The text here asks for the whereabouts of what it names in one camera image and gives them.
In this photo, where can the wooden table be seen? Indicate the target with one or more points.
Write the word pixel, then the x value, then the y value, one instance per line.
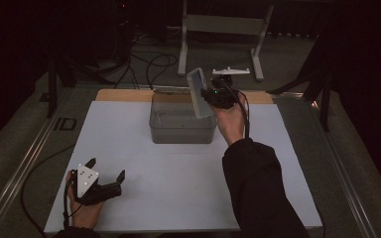
pixel 122 95

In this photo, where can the aluminium floor rail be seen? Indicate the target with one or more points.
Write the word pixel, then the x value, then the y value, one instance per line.
pixel 347 178
pixel 16 178

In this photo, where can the white metal stand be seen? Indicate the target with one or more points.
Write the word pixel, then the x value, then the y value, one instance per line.
pixel 225 24

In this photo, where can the black tripod stand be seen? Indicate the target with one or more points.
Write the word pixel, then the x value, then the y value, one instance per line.
pixel 317 79

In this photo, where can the person's left hand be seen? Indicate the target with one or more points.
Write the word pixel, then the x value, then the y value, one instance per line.
pixel 84 214

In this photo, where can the white table cover sheet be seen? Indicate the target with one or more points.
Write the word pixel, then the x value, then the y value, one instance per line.
pixel 165 185

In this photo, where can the grey container lid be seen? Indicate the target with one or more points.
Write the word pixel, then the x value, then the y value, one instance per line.
pixel 198 89

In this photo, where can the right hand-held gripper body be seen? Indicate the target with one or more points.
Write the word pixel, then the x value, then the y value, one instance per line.
pixel 223 95

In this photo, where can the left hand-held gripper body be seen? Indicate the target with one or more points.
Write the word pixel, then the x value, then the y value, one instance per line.
pixel 86 181

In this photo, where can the black post stand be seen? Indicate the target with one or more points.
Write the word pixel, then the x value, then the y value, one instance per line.
pixel 51 86

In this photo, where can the person's right hand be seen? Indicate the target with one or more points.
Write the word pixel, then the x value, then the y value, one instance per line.
pixel 231 124

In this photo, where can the transparent grey plastic box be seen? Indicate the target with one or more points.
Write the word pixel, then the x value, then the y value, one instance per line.
pixel 178 129

